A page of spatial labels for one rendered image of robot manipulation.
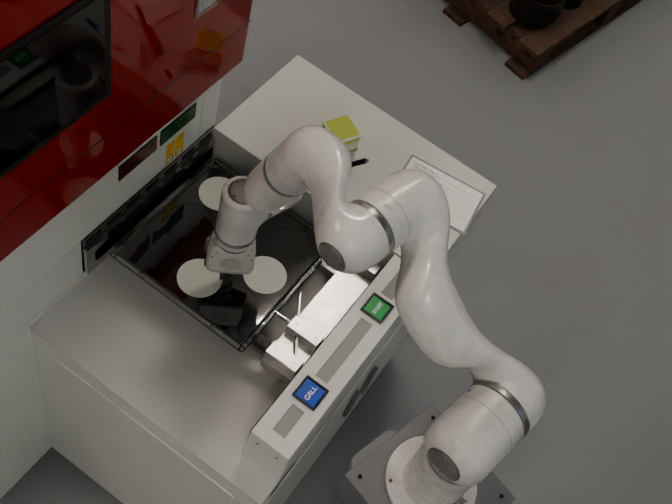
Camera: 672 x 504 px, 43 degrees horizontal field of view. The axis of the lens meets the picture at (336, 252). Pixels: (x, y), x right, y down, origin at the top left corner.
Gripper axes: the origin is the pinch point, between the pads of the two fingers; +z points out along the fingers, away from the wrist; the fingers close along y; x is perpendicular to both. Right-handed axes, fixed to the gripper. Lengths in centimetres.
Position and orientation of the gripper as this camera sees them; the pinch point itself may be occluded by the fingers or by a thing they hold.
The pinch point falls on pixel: (226, 275)
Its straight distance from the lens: 191.8
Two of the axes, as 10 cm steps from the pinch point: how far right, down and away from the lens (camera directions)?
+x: -0.3, -8.4, 5.4
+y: 9.8, 0.9, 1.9
